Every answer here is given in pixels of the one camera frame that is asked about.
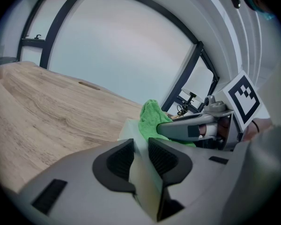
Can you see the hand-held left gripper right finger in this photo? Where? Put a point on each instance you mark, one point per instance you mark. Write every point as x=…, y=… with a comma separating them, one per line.
x=201, y=179

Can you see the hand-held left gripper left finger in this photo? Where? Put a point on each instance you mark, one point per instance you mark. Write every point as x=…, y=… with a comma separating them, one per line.
x=79, y=172

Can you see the green cloth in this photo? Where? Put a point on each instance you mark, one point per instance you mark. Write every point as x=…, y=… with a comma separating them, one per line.
x=152, y=118

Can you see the person's right forearm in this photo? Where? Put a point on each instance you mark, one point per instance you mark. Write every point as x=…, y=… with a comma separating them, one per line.
x=263, y=128

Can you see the black window frame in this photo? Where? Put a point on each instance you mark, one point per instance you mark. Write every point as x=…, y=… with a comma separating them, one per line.
x=61, y=24
x=183, y=78

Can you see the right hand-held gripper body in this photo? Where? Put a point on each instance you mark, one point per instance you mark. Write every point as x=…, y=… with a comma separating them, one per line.
x=243, y=97

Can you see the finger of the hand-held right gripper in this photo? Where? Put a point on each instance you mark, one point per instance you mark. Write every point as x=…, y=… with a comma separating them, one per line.
x=208, y=116
x=175, y=130

